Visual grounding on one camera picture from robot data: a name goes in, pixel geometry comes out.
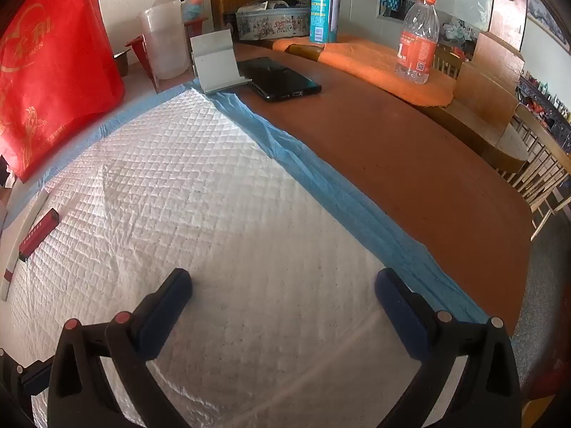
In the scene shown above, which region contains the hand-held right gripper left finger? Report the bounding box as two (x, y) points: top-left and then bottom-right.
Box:
(47, 268), (193, 428)

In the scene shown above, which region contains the white quilted pad blue edge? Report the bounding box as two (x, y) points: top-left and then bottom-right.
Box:
(0, 81), (491, 428)

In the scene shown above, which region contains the cluttered shelf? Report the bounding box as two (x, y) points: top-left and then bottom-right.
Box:
(520, 71), (571, 126)

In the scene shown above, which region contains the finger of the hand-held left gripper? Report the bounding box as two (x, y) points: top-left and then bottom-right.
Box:
(0, 348), (55, 411)

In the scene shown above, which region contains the tall teal can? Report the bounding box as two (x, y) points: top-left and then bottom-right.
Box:
(310, 0), (343, 44)

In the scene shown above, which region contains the orange towel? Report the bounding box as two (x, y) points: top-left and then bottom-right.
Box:
(272, 36), (456, 108)

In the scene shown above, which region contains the wooden spindle chair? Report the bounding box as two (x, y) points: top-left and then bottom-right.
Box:
(500, 105), (571, 241)

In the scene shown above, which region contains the pink and blue bundle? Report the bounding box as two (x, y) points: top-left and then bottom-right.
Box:
(181, 0), (206, 22)

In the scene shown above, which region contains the printed cookie tin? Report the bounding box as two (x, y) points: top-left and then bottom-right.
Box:
(235, 0), (313, 42)

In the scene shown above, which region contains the framed wall picture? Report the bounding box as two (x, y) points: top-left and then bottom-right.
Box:
(529, 0), (571, 50)

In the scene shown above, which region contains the small red rectangular box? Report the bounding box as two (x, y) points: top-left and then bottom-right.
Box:
(19, 209), (60, 261)

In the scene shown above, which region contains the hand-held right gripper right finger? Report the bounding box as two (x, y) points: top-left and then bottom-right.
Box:
(375, 268), (522, 428)

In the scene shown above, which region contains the water bottle orange label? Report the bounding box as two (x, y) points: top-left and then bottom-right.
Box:
(395, 0), (440, 85)

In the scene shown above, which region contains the white stick with red band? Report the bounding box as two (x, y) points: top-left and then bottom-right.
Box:
(0, 189), (52, 302)

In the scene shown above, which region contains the red paper bag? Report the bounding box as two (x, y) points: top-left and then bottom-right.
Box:
(0, 0), (126, 183)

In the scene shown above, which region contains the clear plastic container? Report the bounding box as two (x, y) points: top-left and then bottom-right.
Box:
(137, 1), (190, 80)

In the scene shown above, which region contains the red plastic rack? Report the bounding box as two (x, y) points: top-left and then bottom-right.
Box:
(125, 15), (209, 94)

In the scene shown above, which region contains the wooden bench seat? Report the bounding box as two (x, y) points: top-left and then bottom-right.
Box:
(455, 31), (531, 174)

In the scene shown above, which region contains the white phone stand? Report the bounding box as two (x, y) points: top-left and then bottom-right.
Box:
(190, 29), (251, 95)

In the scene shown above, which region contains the black smartphone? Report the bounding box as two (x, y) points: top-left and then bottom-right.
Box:
(236, 56), (323, 102)

